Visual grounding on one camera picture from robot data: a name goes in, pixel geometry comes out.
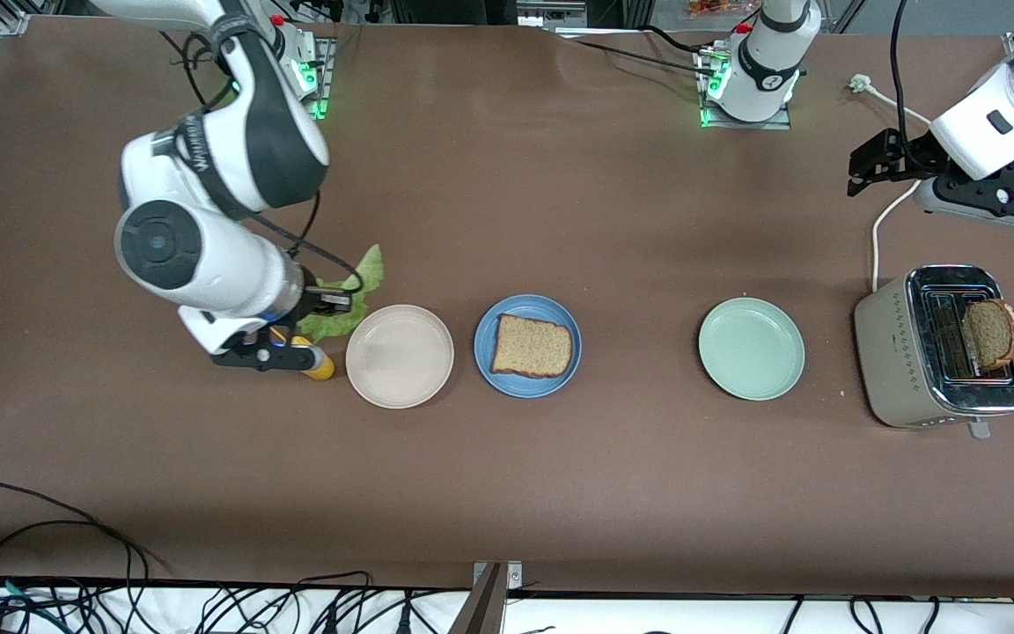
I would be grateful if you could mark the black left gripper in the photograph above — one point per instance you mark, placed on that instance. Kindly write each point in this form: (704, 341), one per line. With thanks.
(906, 151)

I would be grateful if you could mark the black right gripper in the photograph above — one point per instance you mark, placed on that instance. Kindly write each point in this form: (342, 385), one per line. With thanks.
(315, 304)

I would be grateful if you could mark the green lettuce leaf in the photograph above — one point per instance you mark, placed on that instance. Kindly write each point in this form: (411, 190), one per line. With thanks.
(371, 273)

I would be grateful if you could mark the brown bread slice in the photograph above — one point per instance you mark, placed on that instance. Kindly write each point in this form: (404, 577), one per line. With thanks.
(991, 335)
(529, 346)

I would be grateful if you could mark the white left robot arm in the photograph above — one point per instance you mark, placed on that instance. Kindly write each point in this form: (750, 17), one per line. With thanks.
(762, 70)

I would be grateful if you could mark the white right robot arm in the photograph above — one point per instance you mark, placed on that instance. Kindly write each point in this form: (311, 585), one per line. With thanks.
(208, 255)

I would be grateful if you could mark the beige plate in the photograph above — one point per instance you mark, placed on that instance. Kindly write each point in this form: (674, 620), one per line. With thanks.
(400, 357)

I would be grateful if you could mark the blue plate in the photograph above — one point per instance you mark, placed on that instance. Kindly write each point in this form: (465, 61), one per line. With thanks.
(525, 387)

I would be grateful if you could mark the green plate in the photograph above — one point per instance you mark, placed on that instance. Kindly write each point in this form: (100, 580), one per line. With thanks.
(752, 349)

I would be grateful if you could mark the yellow mustard squeeze bottle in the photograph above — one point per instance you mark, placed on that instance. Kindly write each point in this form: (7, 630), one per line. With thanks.
(320, 367)

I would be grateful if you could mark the silver beige toaster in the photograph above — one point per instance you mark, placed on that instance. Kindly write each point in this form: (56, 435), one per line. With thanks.
(890, 352)

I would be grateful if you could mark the orange packaged item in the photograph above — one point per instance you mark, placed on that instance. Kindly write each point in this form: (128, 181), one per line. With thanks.
(718, 7)

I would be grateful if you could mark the grey aluminium bar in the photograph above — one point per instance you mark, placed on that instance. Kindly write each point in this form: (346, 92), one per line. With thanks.
(481, 608)

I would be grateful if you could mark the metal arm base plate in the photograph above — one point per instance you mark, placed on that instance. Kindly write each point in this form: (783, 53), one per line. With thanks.
(745, 125)
(325, 88)

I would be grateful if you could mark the metal table edge bracket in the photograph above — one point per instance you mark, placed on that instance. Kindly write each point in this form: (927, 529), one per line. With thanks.
(511, 577)

